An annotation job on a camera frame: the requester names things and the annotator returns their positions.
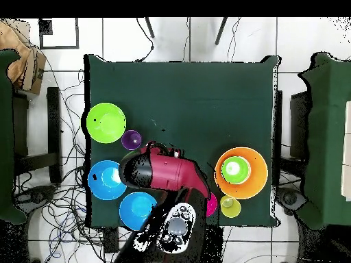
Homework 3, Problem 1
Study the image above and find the purple cup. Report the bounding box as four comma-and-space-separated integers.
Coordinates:
121, 129, 143, 151

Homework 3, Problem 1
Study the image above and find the black square floor frame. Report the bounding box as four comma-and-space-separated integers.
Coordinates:
38, 17, 80, 51

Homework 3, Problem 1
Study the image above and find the green cloth side table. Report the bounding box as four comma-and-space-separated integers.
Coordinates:
0, 49, 27, 226
298, 51, 351, 230

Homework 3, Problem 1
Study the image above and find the large green bowl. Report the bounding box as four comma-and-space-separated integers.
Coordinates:
86, 102, 128, 145

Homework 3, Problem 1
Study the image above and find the small green bowl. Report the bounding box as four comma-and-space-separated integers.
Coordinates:
221, 155, 252, 185

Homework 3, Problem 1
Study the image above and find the dark green tablecloth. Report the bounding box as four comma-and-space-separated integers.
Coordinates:
83, 53, 281, 229

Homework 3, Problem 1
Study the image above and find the black tripod leg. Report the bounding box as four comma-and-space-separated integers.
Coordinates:
215, 17, 228, 46
144, 17, 156, 39

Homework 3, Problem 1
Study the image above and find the black box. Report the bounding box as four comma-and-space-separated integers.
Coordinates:
289, 91, 312, 160

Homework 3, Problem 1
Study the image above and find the large orange bowl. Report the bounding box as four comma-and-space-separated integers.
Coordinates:
214, 147, 269, 200

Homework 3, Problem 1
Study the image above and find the black power brick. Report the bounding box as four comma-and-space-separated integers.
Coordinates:
103, 226, 120, 254

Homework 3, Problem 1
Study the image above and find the black robot pedestal leg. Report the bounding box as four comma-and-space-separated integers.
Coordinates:
275, 186, 309, 217
13, 184, 57, 212

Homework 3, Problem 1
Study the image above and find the cardboard box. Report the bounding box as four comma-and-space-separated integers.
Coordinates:
0, 18, 47, 95

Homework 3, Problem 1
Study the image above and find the small red bowl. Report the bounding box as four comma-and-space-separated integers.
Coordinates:
205, 191, 218, 217

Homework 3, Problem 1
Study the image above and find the black floor cable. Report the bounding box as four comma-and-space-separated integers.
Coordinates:
135, 17, 155, 63

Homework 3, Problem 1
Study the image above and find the translucent yellow-green cup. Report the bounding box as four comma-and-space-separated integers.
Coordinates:
219, 195, 242, 218

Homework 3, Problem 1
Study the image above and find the large blue bowl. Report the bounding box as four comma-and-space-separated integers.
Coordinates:
87, 160, 128, 201
119, 191, 158, 231

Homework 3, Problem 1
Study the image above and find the black floor stand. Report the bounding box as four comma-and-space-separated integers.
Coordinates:
12, 86, 63, 184

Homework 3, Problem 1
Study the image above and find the tangle of floor cables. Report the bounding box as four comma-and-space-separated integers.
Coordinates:
12, 62, 132, 263

